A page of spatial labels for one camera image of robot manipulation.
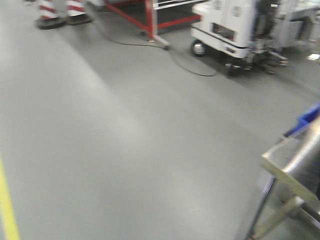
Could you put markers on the red metal cart frame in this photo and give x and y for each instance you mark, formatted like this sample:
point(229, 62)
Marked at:
point(150, 8)

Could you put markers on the right blue plastic bin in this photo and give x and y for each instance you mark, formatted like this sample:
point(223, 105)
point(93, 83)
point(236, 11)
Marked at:
point(305, 119)

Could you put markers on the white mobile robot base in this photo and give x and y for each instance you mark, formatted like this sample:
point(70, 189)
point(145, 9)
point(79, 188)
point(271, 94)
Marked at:
point(240, 29)

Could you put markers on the red white traffic cone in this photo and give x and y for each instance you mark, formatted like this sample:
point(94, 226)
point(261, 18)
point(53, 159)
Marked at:
point(50, 19)

